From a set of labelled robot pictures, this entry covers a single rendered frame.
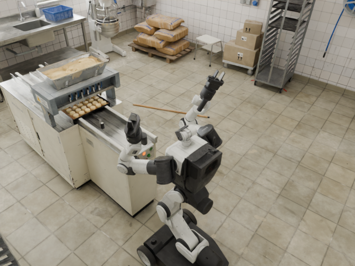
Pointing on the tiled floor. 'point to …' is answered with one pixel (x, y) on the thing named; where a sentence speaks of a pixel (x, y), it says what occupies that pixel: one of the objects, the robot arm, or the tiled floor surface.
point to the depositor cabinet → (58, 149)
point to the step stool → (209, 45)
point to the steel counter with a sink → (36, 40)
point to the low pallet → (160, 52)
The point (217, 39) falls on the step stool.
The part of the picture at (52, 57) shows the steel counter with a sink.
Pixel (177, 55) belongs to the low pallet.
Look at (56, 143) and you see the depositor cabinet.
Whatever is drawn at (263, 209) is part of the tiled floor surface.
